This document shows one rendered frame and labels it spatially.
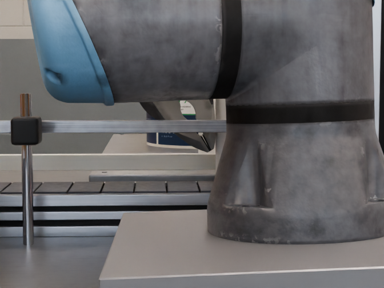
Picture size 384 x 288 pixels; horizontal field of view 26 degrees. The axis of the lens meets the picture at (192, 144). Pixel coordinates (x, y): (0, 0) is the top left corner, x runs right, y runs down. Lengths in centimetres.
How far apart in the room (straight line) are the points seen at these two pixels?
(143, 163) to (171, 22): 48
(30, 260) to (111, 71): 32
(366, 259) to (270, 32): 17
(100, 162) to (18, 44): 451
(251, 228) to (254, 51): 13
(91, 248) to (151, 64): 36
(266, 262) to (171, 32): 17
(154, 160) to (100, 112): 444
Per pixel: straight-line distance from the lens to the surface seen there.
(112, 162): 104
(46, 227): 97
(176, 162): 104
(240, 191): 62
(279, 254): 56
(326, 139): 61
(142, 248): 60
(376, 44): 86
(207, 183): 103
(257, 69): 61
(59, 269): 82
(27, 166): 91
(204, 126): 96
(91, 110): 548
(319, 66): 61
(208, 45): 59
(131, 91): 60
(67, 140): 551
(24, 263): 85
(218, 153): 100
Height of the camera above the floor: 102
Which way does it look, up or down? 5 degrees down
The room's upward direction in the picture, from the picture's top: straight up
